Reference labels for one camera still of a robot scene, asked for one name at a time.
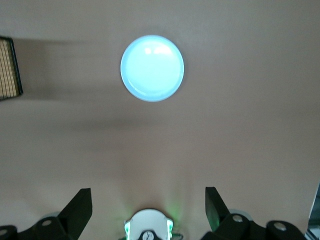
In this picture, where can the brown table cover sheet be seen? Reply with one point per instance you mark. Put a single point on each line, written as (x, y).
(225, 125)

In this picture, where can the light blue round plate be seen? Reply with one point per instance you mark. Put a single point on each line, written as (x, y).
(152, 70)

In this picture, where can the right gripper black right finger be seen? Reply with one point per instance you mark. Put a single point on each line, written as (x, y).
(217, 215)

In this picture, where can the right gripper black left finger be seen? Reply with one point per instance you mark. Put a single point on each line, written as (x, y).
(75, 217)

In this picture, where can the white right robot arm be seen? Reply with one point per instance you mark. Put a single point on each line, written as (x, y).
(148, 220)

